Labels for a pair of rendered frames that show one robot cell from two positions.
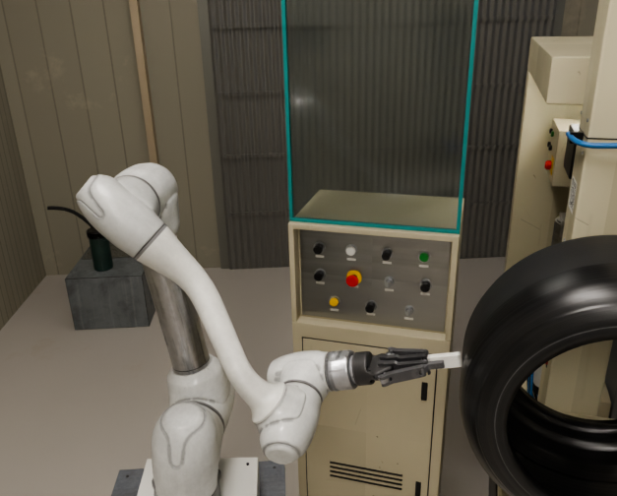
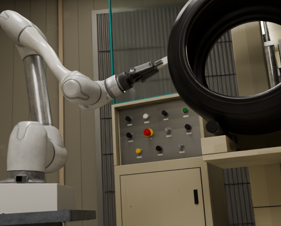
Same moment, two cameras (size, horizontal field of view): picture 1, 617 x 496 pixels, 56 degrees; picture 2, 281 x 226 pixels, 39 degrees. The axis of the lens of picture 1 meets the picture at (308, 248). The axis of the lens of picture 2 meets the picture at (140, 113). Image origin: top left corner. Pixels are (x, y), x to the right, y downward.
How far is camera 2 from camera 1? 1.42 m
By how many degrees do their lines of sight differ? 37
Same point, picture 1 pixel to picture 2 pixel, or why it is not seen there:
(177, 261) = (37, 37)
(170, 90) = (76, 152)
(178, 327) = (37, 98)
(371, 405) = (164, 217)
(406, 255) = (175, 112)
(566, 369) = not seen: hidden behind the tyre
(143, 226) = (24, 22)
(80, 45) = not seen: hidden behind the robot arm
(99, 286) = not seen: outside the picture
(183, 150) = (80, 188)
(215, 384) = (53, 132)
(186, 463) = (25, 136)
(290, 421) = (78, 76)
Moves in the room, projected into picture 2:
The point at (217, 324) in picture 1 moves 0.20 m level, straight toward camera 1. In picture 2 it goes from (50, 54) to (43, 33)
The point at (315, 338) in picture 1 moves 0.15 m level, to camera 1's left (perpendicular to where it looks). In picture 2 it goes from (127, 174) to (101, 176)
